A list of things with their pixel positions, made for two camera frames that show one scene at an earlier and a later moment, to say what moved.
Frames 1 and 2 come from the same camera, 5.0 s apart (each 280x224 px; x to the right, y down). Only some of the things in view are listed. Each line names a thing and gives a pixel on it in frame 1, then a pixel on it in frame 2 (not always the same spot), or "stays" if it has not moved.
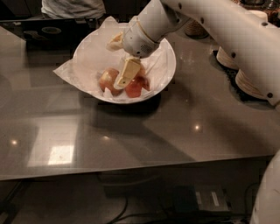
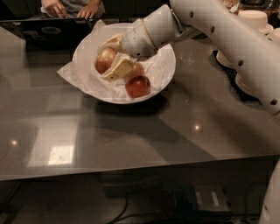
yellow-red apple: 107,81 → 104,59
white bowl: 92,56 stays
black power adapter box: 197,198 stays
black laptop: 61,33 stays
